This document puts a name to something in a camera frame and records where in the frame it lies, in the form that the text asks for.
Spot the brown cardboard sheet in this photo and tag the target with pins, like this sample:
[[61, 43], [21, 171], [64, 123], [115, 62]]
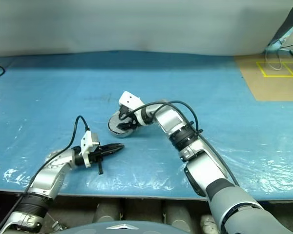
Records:
[[254, 83]]

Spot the blue table mat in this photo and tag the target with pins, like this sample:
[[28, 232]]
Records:
[[63, 85]]

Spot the grey robot torso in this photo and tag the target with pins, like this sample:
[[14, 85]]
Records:
[[124, 228]]

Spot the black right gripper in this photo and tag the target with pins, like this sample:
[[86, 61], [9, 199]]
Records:
[[130, 114]]

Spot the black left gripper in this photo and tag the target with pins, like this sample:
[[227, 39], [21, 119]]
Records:
[[98, 154]]

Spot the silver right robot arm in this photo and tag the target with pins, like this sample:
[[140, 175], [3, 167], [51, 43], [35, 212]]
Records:
[[210, 170]]

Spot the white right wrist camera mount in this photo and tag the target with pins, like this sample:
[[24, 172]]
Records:
[[129, 98]]

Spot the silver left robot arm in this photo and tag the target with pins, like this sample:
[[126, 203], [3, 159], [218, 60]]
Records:
[[51, 175]]

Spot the yellow tape grid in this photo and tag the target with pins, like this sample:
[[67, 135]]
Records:
[[262, 70]]

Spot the grey rounded cylinder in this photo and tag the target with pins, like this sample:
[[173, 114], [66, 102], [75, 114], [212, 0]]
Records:
[[110, 210], [180, 214]]

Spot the silver motor lid circuit board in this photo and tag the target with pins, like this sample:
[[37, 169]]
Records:
[[114, 122]]

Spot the white backdrop sheet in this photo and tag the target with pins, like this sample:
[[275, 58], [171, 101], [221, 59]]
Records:
[[136, 24]]

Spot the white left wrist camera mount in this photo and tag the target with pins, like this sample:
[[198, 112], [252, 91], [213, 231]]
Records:
[[88, 141]]

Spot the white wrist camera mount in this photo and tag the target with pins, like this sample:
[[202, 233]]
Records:
[[129, 98], [88, 141]]

